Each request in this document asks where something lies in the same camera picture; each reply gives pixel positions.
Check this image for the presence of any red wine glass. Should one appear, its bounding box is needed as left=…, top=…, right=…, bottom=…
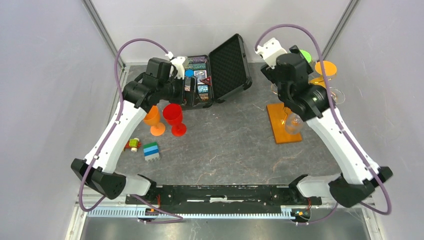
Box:
left=162, top=103, right=187, bottom=137

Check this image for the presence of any orange wine glass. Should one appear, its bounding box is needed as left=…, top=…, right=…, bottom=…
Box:
left=143, top=105, right=166, bottom=137

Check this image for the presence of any green wine glass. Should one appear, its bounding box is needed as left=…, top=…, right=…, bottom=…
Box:
left=299, top=49, right=312, bottom=63

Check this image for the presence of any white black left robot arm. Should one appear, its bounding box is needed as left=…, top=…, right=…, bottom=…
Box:
left=70, top=56, right=189, bottom=204

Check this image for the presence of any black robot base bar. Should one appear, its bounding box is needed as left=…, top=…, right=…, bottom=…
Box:
left=143, top=184, right=322, bottom=214

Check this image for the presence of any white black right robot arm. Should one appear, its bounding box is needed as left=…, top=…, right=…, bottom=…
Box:
left=255, top=40, right=393, bottom=208

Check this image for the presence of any wooden rack base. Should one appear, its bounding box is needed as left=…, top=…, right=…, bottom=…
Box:
left=266, top=103, right=303, bottom=145

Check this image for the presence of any clear wine glass lower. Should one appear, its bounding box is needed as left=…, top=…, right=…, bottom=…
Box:
left=284, top=112, right=305, bottom=135

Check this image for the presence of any clear wine glass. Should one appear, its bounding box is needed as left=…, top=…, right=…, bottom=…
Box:
left=329, top=87, right=346, bottom=105
left=284, top=112, right=305, bottom=135

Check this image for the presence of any yellow wine glass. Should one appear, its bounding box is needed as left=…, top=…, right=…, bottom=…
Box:
left=309, top=60, right=338, bottom=88

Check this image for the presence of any clear wine glass upper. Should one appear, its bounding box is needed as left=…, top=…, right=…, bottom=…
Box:
left=329, top=87, right=346, bottom=105

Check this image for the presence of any blue round chip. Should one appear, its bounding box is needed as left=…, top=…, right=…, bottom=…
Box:
left=184, top=69, right=195, bottom=78

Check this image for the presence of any playing card deck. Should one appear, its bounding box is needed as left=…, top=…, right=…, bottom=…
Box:
left=194, top=70, right=208, bottom=84

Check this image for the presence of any black poker chip case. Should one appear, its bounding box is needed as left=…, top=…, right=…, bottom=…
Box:
left=185, top=33, right=253, bottom=109

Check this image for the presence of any blue green toy block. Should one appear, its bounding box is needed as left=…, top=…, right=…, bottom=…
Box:
left=143, top=142, right=161, bottom=162

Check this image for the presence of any small toy car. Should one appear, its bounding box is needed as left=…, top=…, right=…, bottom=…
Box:
left=123, top=138, right=142, bottom=153

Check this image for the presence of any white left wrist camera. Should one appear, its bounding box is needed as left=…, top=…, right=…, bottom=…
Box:
left=167, top=52, right=189, bottom=80

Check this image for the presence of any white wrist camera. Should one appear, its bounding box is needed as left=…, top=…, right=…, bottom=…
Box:
left=255, top=37, right=288, bottom=69
left=167, top=52, right=189, bottom=80

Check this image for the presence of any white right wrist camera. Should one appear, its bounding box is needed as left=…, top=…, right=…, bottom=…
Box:
left=255, top=37, right=288, bottom=69

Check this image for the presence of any slotted aluminium rail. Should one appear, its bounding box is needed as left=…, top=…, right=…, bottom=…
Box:
left=87, top=205, right=295, bottom=220

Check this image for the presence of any gold wire glass rack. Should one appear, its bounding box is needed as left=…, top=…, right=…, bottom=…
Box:
left=270, top=61, right=335, bottom=125

